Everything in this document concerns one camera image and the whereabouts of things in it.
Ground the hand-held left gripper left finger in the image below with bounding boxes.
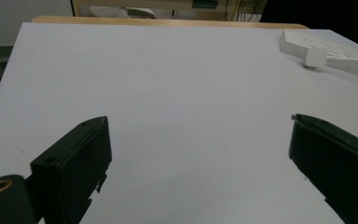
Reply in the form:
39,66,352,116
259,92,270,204
30,116,113,224

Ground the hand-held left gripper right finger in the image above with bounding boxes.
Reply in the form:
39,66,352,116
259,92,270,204
288,113,358,224

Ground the white plug adapter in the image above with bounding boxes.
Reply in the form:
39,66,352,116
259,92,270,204
302,47,328,68

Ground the white power strip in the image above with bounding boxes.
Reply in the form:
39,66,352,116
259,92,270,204
279,29,358,81

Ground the white chair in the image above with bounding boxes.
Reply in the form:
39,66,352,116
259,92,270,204
88,6,157,20

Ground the wooden table edge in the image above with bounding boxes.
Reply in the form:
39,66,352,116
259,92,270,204
31,16,310,30

